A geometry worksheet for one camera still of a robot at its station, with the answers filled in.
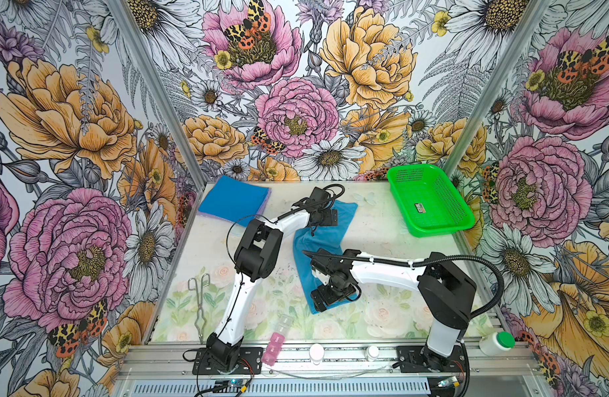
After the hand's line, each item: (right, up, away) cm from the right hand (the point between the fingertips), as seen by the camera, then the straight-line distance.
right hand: (332, 308), depth 82 cm
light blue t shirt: (-5, +21, +16) cm, 27 cm away
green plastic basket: (+47, +36, +35) cm, 69 cm away
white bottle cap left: (-5, -7, -12) cm, 15 cm away
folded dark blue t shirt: (-41, +36, +29) cm, 62 cm away
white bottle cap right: (+11, -8, -11) cm, 17 cm away
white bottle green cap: (+45, -5, -12) cm, 47 cm away
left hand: (-1, +26, +23) cm, 34 cm away
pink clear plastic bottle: (-17, -7, -6) cm, 19 cm away
